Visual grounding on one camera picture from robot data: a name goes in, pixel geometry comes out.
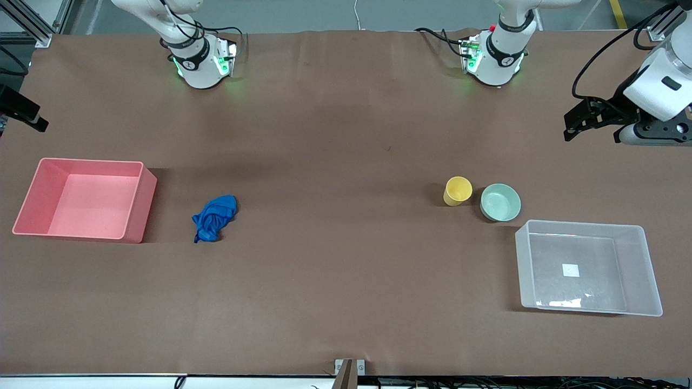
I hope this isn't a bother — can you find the mint green bowl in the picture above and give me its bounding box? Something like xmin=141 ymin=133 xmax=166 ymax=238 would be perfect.
xmin=480 ymin=183 xmax=522 ymax=223

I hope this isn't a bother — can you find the yellow plastic cup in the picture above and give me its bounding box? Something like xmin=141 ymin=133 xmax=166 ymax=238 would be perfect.
xmin=443 ymin=176 xmax=473 ymax=207

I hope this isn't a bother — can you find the blue cloth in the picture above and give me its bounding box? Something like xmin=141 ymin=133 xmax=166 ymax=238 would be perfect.
xmin=192 ymin=194 xmax=238 ymax=244

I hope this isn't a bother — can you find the pink plastic box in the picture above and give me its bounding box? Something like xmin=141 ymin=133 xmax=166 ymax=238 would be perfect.
xmin=12 ymin=158 xmax=158 ymax=244

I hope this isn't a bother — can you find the clear plastic box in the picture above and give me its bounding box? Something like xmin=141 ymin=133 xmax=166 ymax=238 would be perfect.
xmin=515 ymin=219 xmax=663 ymax=317

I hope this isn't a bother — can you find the table cover sheet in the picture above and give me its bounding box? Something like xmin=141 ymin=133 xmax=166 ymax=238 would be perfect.
xmin=0 ymin=28 xmax=692 ymax=377

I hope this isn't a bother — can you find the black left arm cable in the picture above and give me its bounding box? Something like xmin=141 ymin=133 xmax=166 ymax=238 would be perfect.
xmin=571 ymin=3 xmax=683 ymax=101

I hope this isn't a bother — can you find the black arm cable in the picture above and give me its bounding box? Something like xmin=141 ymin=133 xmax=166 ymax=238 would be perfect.
xmin=571 ymin=3 xmax=683 ymax=101
xmin=159 ymin=0 xmax=249 ymax=52

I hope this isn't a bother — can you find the aluminium frame profile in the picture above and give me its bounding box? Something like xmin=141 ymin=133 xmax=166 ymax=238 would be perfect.
xmin=646 ymin=4 xmax=686 ymax=43
xmin=0 ymin=0 xmax=74 ymax=49

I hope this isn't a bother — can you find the black left base cable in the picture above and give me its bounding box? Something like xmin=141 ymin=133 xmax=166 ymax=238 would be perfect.
xmin=415 ymin=27 xmax=472 ymax=60

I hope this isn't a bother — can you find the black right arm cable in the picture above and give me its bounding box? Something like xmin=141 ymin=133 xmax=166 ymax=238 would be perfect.
xmin=159 ymin=0 xmax=249 ymax=52

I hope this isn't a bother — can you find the metal table edge bracket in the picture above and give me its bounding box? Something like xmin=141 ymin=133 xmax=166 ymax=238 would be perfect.
xmin=334 ymin=358 xmax=366 ymax=389

